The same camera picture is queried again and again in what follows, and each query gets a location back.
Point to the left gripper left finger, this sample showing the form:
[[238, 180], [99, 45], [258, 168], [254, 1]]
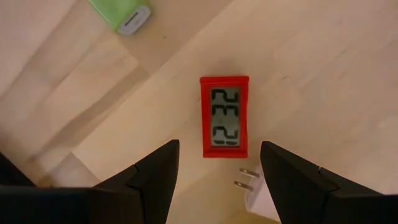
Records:
[[140, 199]]

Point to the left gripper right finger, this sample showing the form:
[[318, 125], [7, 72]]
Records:
[[311, 202]]

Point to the red digital clock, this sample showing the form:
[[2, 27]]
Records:
[[224, 116]]

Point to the pink white wall charger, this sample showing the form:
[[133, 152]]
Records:
[[258, 202]]

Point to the green white wall charger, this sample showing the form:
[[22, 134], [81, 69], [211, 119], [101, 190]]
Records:
[[121, 12]]

